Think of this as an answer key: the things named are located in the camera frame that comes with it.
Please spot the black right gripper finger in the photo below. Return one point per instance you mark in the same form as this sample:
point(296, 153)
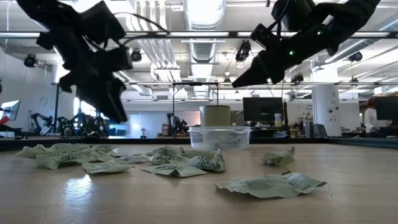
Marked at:
point(253, 67)
point(258, 77)

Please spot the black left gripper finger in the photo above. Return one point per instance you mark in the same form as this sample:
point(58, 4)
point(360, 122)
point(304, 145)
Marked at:
point(105, 102)
point(121, 93)

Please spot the background black robot arm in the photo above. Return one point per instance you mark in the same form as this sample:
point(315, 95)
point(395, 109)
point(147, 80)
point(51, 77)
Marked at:
point(177, 124)

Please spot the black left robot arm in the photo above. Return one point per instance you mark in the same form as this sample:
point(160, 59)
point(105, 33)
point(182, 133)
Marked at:
point(53, 18)

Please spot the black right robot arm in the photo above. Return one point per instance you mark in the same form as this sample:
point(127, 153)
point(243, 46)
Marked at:
point(351, 15)

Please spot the clear plastic bin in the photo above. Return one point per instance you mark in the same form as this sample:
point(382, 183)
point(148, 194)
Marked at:
point(199, 133)

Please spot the black desktop monitor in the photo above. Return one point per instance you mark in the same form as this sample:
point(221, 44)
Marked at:
point(262, 109)

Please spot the white bottle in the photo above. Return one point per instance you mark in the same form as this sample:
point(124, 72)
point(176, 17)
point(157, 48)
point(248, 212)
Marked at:
point(277, 119)

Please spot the background black robot arms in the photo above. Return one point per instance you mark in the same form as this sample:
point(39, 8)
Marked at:
point(62, 124)

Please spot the tan cup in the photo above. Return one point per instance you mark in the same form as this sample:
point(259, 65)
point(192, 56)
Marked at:
point(215, 115)

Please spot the white round column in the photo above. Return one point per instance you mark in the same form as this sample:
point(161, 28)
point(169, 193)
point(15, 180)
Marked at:
point(326, 102)

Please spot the tilted bright monitor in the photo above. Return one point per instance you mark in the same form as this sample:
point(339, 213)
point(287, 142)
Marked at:
point(11, 109)

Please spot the person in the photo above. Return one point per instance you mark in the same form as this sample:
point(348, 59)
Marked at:
point(370, 119)

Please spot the red object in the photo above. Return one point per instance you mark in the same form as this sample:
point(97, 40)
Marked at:
point(3, 120)

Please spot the large dark screen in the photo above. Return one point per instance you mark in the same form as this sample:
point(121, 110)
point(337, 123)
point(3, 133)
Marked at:
point(387, 109)

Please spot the black overhead camera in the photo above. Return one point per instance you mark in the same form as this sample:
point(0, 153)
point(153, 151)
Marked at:
point(243, 51)

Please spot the black ceiling camera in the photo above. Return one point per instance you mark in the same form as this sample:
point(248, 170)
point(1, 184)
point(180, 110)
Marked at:
point(355, 56)
point(297, 77)
point(136, 56)
point(30, 60)

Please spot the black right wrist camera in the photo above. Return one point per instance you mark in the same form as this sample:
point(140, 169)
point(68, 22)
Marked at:
point(292, 14)

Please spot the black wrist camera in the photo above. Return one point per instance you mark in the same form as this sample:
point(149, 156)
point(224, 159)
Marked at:
point(292, 14)
point(99, 23)

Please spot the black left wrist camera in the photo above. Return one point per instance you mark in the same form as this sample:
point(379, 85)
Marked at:
point(99, 23)

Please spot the background black rig frame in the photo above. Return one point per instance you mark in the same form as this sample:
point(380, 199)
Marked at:
point(196, 83)
point(57, 109)

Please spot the silver ceiling duct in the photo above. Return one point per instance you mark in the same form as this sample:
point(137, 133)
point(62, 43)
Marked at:
point(203, 18)

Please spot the black table frame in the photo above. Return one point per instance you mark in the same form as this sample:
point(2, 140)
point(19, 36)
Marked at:
point(357, 142)

